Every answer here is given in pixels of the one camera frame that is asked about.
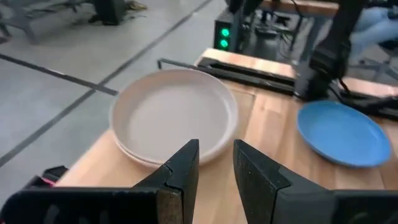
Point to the blue plate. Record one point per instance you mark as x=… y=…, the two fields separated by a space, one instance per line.
x=342 y=133

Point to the grey plate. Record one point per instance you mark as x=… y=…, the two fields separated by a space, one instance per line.
x=174 y=118

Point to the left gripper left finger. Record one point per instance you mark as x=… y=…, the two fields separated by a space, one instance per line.
x=183 y=168

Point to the red and black power station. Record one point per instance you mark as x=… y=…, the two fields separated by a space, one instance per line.
x=46 y=177

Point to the wooden shelf with black legs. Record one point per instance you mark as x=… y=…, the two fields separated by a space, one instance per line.
x=217 y=193

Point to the person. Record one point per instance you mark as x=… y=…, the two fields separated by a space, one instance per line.
x=373 y=28

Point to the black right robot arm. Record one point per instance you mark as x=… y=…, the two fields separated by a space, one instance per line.
x=326 y=62

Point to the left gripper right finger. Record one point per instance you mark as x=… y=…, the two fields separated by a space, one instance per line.
x=258 y=186

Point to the brown wooden desk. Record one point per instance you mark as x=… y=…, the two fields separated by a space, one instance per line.
x=311 y=6

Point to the black stand with green lights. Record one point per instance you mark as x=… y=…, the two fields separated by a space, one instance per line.
x=219 y=28

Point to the black floor stand base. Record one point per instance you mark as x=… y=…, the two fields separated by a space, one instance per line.
x=109 y=12

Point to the office chair base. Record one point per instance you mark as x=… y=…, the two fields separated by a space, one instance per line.
x=382 y=67

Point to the peach plate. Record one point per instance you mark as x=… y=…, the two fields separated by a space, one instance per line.
x=141 y=163

